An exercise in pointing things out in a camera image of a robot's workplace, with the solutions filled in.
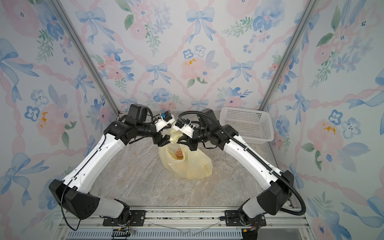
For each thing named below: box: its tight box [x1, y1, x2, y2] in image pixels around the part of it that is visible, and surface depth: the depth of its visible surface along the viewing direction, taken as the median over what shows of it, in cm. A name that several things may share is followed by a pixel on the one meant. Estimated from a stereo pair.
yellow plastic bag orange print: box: [158, 128, 213, 180], surface depth 77 cm
